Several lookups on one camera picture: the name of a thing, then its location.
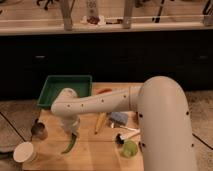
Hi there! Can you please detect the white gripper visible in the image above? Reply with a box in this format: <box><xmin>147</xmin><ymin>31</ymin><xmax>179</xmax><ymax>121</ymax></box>
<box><xmin>61</xmin><ymin>115</ymin><xmax>80</xmax><ymax>137</ymax></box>

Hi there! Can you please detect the green pepper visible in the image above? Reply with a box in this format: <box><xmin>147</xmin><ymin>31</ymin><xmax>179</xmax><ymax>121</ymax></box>
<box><xmin>61</xmin><ymin>135</ymin><xmax>77</xmax><ymax>154</ymax></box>

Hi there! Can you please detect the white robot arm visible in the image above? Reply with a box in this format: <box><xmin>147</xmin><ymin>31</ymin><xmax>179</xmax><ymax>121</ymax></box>
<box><xmin>51</xmin><ymin>76</ymin><xmax>198</xmax><ymax>171</ymax></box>

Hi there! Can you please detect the yellow banana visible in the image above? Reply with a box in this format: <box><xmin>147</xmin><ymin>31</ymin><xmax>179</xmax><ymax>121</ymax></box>
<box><xmin>95</xmin><ymin>113</ymin><xmax>107</xmax><ymax>134</ymax></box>

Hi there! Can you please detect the metal cup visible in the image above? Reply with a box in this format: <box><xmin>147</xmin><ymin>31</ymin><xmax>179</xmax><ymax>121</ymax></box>
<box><xmin>31</xmin><ymin>119</ymin><xmax>48</xmax><ymax>140</ymax></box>

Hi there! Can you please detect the green plastic tray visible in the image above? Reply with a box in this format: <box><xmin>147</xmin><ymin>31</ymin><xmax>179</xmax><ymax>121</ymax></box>
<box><xmin>37</xmin><ymin>75</ymin><xmax>92</xmax><ymax>110</ymax></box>

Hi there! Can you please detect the white round container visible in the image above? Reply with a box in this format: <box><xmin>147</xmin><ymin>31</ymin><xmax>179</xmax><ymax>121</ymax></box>
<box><xmin>13</xmin><ymin>142</ymin><xmax>36</xmax><ymax>163</ymax></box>

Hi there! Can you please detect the blue sponge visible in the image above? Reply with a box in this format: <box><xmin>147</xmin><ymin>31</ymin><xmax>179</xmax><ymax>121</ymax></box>
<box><xmin>110</xmin><ymin>112</ymin><xmax>128</xmax><ymax>125</ymax></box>

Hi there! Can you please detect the red orange vegetable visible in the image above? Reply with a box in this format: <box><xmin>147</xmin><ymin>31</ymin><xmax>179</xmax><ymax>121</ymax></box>
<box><xmin>97</xmin><ymin>88</ymin><xmax>112</xmax><ymax>95</ymax></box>

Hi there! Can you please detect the green cup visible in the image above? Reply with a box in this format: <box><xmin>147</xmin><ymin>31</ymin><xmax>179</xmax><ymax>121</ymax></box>
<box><xmin>121</xmin><ymin>140</ymin><xmax>138</xmax><ymax>158</ymax></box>

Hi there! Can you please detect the white handled brush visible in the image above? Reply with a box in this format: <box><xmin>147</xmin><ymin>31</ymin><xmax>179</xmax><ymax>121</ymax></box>
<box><xmin>115</xmin><ymin>130</ymin><xmax>140</xmax><ymax>144</ymax></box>

